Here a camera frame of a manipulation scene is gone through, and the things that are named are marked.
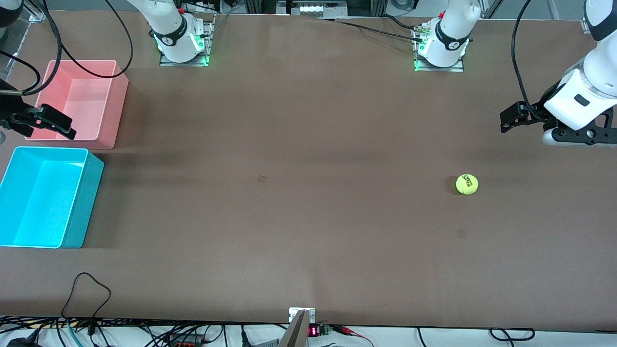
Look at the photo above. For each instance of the black power plug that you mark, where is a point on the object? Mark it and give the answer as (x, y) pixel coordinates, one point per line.
(19, 343)

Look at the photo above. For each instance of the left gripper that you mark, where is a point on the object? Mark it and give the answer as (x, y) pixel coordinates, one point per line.
(536, 114)

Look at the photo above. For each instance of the pink plastic bin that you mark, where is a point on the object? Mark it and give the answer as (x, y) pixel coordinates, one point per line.
(87, 106)

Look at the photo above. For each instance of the small green circuit board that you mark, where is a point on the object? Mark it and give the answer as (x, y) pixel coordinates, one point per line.
(324, 330)

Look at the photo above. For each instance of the grey metal pole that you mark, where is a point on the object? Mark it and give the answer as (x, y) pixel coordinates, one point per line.
(296, 335)

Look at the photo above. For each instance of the blue plastic bin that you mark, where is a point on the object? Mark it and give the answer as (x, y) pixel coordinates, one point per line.
(43, 202)

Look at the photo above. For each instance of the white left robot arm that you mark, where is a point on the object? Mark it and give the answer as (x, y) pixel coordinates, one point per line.
(448, 48)

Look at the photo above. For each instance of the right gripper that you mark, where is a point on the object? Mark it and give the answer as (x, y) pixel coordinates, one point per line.
(10, 116)

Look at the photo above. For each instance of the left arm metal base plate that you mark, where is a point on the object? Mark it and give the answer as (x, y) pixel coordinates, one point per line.
(438, 69)

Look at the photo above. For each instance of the aluminium frame with light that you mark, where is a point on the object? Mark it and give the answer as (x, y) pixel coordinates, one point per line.
(311, 8)

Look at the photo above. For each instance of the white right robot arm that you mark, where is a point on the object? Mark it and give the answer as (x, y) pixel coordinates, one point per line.
(171, 33)

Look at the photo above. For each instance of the red LED display module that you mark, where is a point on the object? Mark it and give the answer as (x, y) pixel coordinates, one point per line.
(313, 331)

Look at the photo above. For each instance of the white metal clamp bracket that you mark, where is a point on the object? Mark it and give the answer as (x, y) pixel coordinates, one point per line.
(293, 315)

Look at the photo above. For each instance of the yellow tennis ball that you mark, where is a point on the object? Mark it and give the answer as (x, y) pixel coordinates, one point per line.
(467, 184)

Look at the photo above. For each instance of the red clip lead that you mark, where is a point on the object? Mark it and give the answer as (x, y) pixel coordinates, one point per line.
(344, 330)

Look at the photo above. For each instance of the aluminium corner bracket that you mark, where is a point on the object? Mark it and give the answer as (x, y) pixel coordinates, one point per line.
(34, 15)
(585, 25)

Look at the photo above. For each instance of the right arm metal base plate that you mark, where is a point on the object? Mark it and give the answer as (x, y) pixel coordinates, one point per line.
(185, 63)

